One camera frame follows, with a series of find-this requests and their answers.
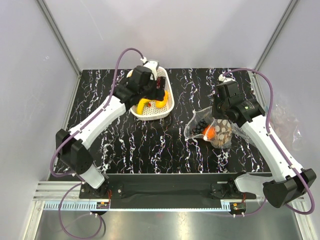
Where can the aluminium frame rail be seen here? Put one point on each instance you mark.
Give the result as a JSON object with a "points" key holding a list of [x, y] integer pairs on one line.
{"points": [[131, 194]]}

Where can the orange fruit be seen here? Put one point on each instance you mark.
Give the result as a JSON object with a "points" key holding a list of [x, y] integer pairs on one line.
{"points": [[209, 133]]}

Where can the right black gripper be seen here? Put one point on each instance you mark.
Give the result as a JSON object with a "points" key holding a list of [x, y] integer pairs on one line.
{"points": [[216, 100]]}

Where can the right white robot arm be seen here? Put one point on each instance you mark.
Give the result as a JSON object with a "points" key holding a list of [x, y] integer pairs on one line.
{"points": [[288, 180]]}

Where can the clear dotted zip bag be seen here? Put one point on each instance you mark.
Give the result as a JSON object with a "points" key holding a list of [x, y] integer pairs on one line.
{"points": [[220, 125]]}

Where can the yellow banana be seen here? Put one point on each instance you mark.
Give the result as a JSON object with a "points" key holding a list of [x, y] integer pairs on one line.
{"points": [[141, 105]]}

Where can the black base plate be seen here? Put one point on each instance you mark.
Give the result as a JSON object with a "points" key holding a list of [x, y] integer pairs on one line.
{"points": [[181, 181]]}

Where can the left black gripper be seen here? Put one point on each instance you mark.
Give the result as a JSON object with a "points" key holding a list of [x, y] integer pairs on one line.
{"points": [[158, 94]]}

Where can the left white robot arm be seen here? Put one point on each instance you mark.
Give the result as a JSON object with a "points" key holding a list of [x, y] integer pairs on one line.
{"points": [[72, 146]]}

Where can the right connector block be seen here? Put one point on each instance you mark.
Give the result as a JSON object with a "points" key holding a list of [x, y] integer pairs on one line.
{"points": [[239, 206]]}

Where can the white plastic basket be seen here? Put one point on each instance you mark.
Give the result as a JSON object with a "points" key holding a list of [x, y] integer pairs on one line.
{"points": [[150, 111]]}

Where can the pile of spare zip bags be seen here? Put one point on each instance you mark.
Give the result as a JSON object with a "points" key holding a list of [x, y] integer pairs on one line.
{"points": [[285, 124]]}

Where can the dark blue grape bunch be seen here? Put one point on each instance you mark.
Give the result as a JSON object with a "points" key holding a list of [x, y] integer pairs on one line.
{"points": [[199, 127]]}

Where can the orange yellow mango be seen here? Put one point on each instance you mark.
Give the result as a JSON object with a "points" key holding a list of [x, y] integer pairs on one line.
{"points": [[162, 103]]}

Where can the connector block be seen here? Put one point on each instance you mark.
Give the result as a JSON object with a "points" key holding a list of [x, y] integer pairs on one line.
{"points": [[239, 206], [104, 205]]}

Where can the left connector block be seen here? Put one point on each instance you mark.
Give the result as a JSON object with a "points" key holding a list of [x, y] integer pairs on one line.
{"points": [[104, 205]]}

